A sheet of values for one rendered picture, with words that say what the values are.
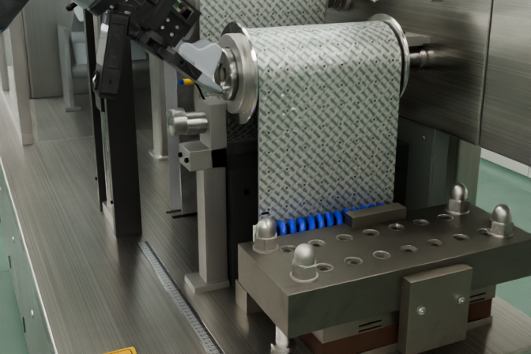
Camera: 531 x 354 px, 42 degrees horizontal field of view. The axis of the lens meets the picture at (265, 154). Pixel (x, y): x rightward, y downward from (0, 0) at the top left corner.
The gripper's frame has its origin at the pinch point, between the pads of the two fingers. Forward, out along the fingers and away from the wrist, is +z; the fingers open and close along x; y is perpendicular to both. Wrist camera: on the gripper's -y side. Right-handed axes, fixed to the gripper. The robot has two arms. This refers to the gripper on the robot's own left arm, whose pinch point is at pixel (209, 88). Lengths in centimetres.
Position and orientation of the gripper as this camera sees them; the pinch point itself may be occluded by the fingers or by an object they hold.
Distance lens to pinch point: 99.5
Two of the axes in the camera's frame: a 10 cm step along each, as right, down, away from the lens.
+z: 7.0, 5.1, 5.0
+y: 5.8, -8.1, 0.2
